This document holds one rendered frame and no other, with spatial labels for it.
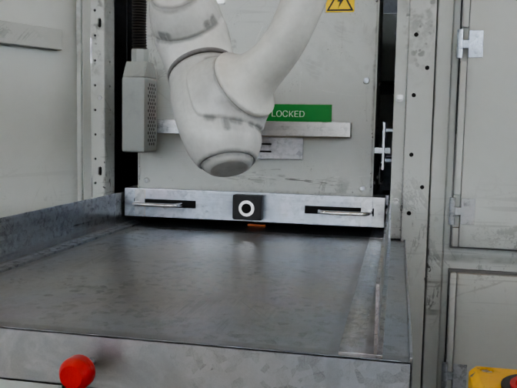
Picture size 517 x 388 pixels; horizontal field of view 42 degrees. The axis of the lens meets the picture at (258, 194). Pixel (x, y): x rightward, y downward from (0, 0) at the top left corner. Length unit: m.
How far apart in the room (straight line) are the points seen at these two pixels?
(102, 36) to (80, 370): 0.89
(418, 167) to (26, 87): 0.76
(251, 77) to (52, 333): 0.39
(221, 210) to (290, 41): 0.59
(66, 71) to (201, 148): 0.61
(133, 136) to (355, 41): 0.47
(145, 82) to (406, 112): 0.50
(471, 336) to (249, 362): 0.73
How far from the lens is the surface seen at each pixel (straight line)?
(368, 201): 1.31
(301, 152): 1.33
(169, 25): 0.94
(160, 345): 0.67
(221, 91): 0.86
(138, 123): 1.30
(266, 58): 0.85
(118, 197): 1.42
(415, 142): 1.28
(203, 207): 1.37
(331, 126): 1.28
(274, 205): 1.34
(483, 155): 1.27
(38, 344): 0.72
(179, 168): 1.39
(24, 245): 1.10
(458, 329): 1.31
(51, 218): 1.17
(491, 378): 0.45
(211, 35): 0.95
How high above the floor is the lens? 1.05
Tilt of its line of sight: 5 degrees down
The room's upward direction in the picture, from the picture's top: 1 degrees clockwise
